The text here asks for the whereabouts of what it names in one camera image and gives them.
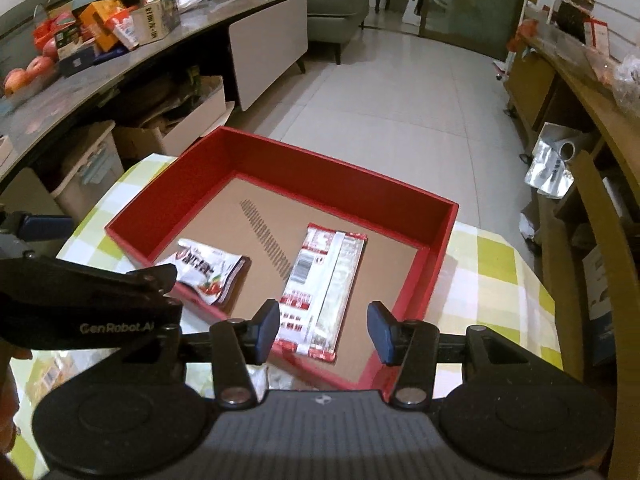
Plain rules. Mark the open cardboard box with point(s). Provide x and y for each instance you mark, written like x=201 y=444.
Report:
x=195 y=120

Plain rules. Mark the green yellow checked tablecloth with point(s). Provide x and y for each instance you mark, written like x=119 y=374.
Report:
x=500 y=285

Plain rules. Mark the red white small box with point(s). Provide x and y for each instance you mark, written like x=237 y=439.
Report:
x=124 y=30

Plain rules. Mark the glass sliding door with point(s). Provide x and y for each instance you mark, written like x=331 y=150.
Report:
x=470 y=5

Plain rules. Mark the red cardboard box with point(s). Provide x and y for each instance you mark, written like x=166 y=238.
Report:
x=325 y=170

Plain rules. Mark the white green carton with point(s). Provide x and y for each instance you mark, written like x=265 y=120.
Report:
x=157 y=20

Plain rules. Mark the person's left hand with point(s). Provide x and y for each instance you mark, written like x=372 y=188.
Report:
x=14 y=353

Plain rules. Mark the clear crumpled plastic bag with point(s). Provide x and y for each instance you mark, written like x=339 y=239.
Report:
x=625 y=80

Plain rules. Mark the orange carton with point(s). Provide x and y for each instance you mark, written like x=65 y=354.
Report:
x=102 y=22

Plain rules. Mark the crumpled white paper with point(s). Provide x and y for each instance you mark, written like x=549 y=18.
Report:
x=529 y=226

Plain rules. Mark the red apple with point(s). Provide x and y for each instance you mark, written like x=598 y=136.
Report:
x=51 y=47
x=16 y=82
x=41 y=67

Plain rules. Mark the red white gift box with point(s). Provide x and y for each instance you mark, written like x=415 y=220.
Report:
x=596 y=37

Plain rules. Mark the orange plastic bag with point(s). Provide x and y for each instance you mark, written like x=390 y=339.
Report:
x=526 y=30

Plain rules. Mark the dark blue box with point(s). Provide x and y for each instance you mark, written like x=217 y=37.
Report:
x=77 y=62

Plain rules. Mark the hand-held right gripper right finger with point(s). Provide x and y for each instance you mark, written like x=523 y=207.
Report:
x=380 y=332

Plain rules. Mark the white red-lettered snack packet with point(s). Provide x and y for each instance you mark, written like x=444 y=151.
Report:
x=205 y=265

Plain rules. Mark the wooden shelf unit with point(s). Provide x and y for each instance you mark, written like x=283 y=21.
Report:
x=600 y=125

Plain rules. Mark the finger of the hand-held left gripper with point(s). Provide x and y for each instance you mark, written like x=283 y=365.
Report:
x=152 y=280
x=47 y=226

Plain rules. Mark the beige plastic storage bin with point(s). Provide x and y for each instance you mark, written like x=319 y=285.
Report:
x=90 y=170

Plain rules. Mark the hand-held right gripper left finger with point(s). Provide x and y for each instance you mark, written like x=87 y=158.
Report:
x=265 y=332

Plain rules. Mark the white blue carton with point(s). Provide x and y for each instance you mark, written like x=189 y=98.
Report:
x=600 y=305

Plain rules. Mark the grey green sofa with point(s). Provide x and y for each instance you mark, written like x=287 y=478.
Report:
x=335 y=15

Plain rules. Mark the long red white snack packet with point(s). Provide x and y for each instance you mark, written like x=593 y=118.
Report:
x=320 y=285

